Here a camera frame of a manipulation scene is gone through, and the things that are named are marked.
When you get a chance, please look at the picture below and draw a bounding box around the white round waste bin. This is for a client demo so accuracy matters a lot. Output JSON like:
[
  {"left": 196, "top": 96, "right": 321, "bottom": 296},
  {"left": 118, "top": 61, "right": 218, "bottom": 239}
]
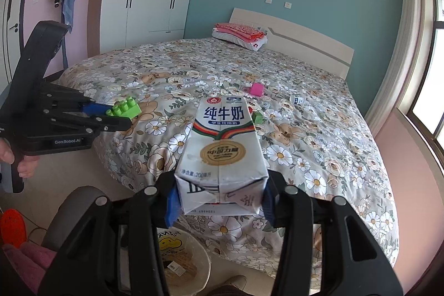
[{"left": 156, "top": 230, "right": 211, "bottom": 290}]

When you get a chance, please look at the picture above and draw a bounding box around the light green toy block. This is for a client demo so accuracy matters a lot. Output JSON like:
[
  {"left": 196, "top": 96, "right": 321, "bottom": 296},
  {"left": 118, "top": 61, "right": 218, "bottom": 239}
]
[{"left": 106, "top": 97, "right": 142, "bottom": 118}]

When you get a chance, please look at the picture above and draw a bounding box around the pink garment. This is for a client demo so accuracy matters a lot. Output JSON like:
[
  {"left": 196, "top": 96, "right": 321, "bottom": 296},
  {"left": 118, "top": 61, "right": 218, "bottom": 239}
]
[{"left": 3, "top": 241, "right": 56, "bottom": 294}]

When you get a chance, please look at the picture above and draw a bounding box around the bed with floral sheet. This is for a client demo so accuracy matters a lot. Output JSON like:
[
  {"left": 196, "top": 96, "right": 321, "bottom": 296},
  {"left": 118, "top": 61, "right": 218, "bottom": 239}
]
[{"left": 57, "top": 36, "right": 399, "bottom": 276}]

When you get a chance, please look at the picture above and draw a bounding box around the window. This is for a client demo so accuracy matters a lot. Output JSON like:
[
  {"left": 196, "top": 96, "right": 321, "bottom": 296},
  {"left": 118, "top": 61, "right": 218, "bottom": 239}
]
[{"left": 397, "top": 0, "right": 444, "bottom": 158}]

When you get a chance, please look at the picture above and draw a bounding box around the white milk carton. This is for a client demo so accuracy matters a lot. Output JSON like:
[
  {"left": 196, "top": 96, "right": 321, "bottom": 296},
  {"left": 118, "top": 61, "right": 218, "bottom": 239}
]
[{"left": 174, "top": 95, "right": 269, "bottom": 216}]

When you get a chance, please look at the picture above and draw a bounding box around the pink folded blanket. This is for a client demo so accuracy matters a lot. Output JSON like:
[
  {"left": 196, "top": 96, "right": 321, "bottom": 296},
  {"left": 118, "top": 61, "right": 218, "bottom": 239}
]
[{"left": 213, "top": 22, "right": 266, "bottom": 42}]

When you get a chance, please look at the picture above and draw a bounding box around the white pillow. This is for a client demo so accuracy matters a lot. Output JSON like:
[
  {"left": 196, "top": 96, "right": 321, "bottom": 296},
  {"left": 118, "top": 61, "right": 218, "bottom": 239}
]
[{"left": 212, "top": 27, "right": 268, "bottom": 50}]

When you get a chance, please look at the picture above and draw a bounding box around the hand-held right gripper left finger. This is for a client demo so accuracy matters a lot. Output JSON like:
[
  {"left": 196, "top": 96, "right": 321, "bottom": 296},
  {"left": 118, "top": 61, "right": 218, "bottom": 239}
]
[{"left": 37, "top": 171, "right": 183, "bottom": 296}]

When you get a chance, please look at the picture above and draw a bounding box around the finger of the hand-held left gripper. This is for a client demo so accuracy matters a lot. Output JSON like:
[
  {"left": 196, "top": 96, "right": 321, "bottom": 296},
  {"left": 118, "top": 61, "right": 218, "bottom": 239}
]
[
  {"left": 52, "top": 116, "right": 133, "bottom": 132},
  {"left": 43, "top": 83, "right": 112, "bottom": 115}
]

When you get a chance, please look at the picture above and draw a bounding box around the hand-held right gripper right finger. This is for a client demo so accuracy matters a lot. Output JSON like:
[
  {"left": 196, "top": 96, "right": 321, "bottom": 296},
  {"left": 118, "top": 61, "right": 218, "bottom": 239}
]
[{"left": 262, "top": 171, "right": 405, "bottom": 296}]

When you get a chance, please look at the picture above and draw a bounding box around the orange perforated slipper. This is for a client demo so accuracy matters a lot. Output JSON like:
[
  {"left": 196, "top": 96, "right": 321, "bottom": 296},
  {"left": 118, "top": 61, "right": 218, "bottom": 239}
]
[{"left": 0, "top": 209, "right": 27, "bottom": 248}]

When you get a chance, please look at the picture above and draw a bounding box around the brown slipper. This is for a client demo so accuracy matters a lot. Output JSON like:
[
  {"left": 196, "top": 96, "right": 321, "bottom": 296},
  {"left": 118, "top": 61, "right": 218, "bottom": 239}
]
[{"left": 222, "top": 275, "right": 248, "bottom": 293}]

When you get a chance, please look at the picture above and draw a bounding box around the beige bed headboard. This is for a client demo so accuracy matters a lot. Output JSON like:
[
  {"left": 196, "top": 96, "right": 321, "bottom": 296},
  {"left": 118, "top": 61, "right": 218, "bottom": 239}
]
[{"left": 229, "top": 7, "right": 355, "bottom": 79}]

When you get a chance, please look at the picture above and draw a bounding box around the smiley print plastic bag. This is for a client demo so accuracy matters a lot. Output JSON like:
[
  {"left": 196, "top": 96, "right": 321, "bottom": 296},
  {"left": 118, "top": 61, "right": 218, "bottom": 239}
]
[{"left": 158, "top": 232, "right": 209, "bottom": 286}]

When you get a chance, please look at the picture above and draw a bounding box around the person's left hand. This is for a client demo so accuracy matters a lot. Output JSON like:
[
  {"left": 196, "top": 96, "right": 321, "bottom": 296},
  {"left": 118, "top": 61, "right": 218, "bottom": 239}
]
[{"left": 0, "top": 139, "right": 41, "bottom": 178}]

